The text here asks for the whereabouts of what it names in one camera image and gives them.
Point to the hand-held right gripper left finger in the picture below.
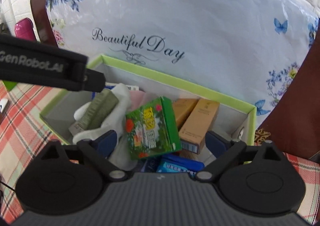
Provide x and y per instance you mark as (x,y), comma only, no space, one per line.
(107,141)

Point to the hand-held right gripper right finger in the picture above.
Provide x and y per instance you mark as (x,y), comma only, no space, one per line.
(215,142)

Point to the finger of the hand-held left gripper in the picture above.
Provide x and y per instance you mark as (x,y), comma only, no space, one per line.
(95,81)

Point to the gold carton box with barcode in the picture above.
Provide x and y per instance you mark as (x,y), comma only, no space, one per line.
(200,126)

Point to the olive green carton box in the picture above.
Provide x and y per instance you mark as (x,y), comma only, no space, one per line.
(97,113)

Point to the white sock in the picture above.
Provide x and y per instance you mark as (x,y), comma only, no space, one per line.
(120,113)

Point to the blue plastic square container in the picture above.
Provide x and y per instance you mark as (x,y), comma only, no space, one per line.
(180,164)

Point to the green floral carton box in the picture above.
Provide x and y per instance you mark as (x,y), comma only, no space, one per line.
(150,131)

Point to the tan carton box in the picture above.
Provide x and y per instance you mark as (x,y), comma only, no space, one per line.
(183,111)

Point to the pink cloth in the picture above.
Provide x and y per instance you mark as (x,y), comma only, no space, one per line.
(140,99)

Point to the light green storage box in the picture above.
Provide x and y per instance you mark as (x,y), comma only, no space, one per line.
(190,88)

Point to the pink thermos bottle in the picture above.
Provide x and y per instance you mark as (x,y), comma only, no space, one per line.
(23,30)

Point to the white paper label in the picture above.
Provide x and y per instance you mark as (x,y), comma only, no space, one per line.
(132,88)

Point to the white remote control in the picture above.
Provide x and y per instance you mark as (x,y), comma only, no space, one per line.
(3,105)

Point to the red plaid bed sheet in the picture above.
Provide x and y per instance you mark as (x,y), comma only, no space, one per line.
(22,121)

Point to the white floral bedding package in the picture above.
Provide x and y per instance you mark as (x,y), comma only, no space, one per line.
(200,28)

